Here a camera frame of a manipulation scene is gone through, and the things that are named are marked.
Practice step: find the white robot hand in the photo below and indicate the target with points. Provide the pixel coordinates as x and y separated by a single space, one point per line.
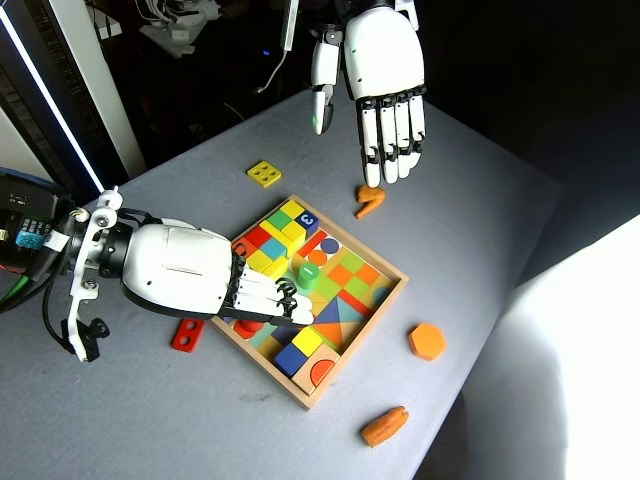
385 55
175 270

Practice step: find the green cylinder block minus sign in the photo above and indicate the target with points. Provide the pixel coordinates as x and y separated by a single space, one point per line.
308 275

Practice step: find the red two-hole block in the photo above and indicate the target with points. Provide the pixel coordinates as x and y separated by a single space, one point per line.
188 334

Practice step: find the yellow four-hole block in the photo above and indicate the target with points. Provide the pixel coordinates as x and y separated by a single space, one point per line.
264 174

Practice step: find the orange hexagon block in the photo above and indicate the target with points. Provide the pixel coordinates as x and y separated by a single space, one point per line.
427 340

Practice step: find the white power strip bar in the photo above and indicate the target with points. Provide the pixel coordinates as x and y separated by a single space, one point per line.
288 25

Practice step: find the orange toy chicken drumstick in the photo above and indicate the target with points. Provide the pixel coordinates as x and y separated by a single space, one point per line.
372 197

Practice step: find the grey table cloth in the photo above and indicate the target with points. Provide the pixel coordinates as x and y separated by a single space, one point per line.
100 425

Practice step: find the wooden puzzle tray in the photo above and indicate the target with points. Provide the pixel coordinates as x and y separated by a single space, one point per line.
350 285

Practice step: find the white background device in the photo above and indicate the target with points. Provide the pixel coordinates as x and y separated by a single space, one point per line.
175 35

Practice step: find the white LED light strip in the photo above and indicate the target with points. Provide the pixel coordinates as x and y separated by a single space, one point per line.
30 64

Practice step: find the orange oblong toy food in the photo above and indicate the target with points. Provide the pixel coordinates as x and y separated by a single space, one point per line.
385 426

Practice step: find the white frame post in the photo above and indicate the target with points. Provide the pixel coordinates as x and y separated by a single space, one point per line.
85 50

